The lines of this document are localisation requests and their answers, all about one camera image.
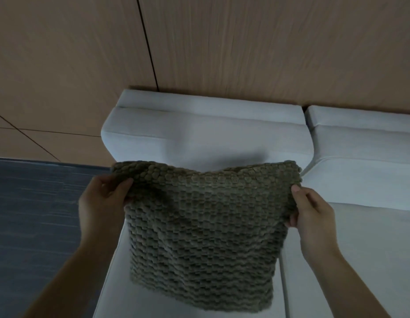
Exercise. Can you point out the person's right hand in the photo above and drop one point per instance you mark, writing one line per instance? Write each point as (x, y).
(316, 221)

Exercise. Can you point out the person's left hand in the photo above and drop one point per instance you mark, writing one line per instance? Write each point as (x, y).
(97, 208)

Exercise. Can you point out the person's left thumb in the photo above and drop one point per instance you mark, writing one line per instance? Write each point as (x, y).
(120, 190)

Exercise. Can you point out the person's right thumb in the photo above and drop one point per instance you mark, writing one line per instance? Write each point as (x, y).
(302, 195)

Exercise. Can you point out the olive textured cushion cover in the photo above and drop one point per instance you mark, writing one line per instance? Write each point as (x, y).
(205, 235)

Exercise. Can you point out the person's right forearm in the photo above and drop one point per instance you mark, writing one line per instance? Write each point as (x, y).
(347, 288)

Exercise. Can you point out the person's left forearm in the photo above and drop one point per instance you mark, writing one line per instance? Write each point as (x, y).
(64, 278)

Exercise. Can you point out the white sofa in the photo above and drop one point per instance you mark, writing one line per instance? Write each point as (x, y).
(291, 201)

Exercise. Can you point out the white sofa back cushion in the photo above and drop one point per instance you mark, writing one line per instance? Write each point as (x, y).
(364, 155)
(205, 135)

